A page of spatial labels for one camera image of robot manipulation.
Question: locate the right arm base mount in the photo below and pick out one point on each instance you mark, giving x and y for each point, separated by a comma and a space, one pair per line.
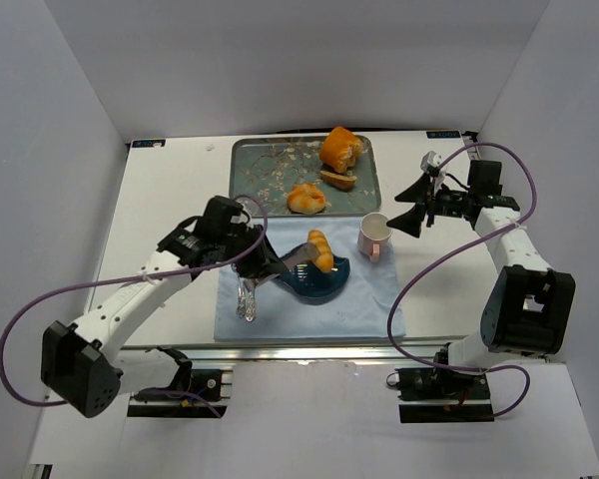
456, 390

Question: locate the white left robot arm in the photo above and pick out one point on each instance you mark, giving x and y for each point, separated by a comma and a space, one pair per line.
82, 361

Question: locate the dark blue plate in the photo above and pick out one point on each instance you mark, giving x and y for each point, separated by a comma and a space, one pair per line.
311, 285

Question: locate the round striped bread roll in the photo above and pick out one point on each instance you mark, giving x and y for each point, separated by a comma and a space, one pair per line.
306, 199

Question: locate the large torn bread loaf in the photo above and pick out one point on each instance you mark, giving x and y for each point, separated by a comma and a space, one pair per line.
340, 149

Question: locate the small bread crust piece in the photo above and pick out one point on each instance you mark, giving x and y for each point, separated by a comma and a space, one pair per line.
341, 182

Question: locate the aluminium rail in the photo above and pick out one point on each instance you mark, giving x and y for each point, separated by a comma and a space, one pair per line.
227, 355

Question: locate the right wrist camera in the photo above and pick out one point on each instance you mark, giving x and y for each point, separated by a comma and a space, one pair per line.
431, 163

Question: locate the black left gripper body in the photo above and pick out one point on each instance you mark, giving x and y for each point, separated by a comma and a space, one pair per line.
253, 254

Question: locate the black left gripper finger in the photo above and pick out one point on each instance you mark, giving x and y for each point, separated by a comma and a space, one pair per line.
250, 273
264, 262

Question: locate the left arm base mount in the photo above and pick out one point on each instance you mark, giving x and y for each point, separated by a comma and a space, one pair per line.
179, 384

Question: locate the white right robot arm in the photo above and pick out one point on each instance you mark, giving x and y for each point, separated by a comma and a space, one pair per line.
527, 312

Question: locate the pink mug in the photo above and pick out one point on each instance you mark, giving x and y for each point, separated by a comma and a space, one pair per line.
373, 236

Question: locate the floral blue serving tray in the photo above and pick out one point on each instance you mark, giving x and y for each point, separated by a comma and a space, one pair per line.
268, 168

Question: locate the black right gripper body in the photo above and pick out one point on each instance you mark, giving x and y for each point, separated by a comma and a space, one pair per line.
430, 203

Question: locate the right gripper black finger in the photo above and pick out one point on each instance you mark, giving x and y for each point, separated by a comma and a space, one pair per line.
410, 222
418, 192

